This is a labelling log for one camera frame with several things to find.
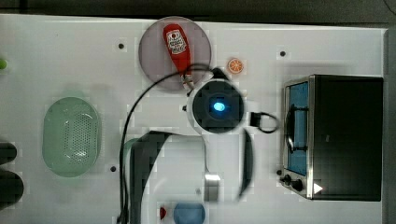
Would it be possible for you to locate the silver black toaster oven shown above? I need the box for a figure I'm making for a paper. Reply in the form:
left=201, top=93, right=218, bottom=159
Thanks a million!
left=278, top=75, right=384, bottom=202

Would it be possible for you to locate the green perforated oval basket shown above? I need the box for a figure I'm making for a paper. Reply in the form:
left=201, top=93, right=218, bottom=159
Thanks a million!
left=42, top=97, right=101, bottom=177

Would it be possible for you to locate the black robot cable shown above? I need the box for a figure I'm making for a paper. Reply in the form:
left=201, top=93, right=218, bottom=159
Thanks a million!
left=117, top=63, right=280, bottom=224

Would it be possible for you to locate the orange slice toy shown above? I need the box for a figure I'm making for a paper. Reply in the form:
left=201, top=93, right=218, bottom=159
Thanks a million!
left=227, top=58, right=244, bottom=75

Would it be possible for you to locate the grey round plate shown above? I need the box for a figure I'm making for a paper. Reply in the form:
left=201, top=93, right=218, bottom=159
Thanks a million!
left=138, top=17, right=212, bottom=91

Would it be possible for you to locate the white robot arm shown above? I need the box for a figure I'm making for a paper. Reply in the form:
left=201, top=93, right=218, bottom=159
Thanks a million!
left=127, top=78, right=254, bottom=224

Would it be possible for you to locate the green round object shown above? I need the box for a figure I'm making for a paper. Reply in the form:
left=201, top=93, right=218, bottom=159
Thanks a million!
left=0, top=59, right=7, bottom=70

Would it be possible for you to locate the green cup with handle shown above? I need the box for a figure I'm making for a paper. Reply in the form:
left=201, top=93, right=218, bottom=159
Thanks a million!
left=122, top=138, right=136, bottom=162

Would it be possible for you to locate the dark red fruit toy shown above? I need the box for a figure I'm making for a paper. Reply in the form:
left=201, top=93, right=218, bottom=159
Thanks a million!
left=160, top=207, right=167, bottom=219

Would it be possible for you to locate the black object at left edge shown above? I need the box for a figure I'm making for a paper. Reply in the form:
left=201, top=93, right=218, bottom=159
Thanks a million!
left=0, top=142, right=24, bottom=210

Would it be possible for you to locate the red plush ketchup bottle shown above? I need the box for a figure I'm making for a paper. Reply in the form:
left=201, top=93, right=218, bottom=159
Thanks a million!
left=163, top=23, right=193, bottom=90

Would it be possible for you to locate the blue round cup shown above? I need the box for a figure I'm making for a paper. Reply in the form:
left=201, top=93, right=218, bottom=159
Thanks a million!
left=174, top=203, right=205, bottom=224

